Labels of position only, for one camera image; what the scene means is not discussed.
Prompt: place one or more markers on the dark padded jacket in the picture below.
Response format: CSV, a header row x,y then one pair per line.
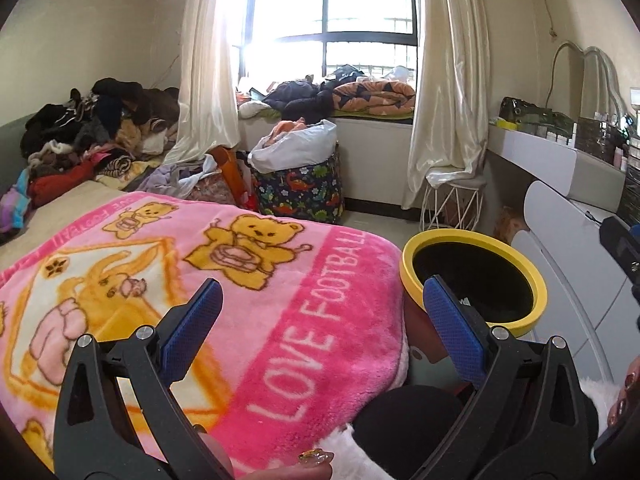
x,y
300,100

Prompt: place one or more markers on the camouflage bag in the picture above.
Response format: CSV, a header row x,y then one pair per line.
x,y
530,110

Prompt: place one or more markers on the cosmetics organizer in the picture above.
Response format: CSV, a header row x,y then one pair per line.
x,y
605,135

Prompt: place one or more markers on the person's right hand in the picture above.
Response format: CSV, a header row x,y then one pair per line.
x,y
631,390

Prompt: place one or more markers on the lilac and white clothes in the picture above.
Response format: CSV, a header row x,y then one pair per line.
x,y
170,177

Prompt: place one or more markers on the white chair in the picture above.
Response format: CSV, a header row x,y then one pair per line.
x,y
565,260

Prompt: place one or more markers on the purple striped cloth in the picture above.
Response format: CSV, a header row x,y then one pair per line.
x,y
17,205

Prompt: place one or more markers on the black storage basket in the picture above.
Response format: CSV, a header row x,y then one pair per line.
x,y
631,190

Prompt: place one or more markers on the heart-shaped vanity mirror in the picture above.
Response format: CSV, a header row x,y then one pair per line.
x,y
590,50

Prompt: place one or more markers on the white desk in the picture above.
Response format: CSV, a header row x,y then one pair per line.
x,y
550,160

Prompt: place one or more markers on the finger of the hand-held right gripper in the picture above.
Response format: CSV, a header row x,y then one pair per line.
x,y
622,250

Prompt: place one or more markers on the white fluffy coat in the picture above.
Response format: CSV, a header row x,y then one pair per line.
x,y
345,447

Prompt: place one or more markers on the orange shopping bag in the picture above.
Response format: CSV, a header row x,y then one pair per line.
x,y
230,170

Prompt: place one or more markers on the yellow-rimmed bin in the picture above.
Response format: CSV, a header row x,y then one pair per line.
x,y
470,236

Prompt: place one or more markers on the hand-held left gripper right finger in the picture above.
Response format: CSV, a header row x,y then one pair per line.
x,y
455,325

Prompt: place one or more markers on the pink bear printed blanket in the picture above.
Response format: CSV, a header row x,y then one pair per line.
x,y
300,270

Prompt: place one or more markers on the person's left hand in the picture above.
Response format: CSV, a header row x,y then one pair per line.
x,y
222,455

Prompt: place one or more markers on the dinosaur print fabric basket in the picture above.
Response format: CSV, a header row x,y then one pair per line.
x,y
300,190

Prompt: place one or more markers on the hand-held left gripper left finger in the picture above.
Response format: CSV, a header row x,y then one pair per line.
x,y
192,327

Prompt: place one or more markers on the cream satin curtain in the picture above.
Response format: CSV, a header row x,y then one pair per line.
x,y
450,85
210,85

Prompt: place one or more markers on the pile of dark clothes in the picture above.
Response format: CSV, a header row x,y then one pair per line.
x,y
110,105

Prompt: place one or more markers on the white cloth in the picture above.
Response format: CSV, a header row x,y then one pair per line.
x,y
255,110

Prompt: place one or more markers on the floral fabric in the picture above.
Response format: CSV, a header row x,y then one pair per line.
x,y
210,192

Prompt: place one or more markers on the person's leg in black pants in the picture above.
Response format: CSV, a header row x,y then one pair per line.
x,y
410,425

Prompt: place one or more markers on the green mat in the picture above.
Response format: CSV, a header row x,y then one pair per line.
x,y
380,114

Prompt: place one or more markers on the red cloth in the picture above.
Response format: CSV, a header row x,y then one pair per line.
x,y
60,180

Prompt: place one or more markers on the white plastic bag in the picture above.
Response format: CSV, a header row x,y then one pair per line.
x,y
300,145

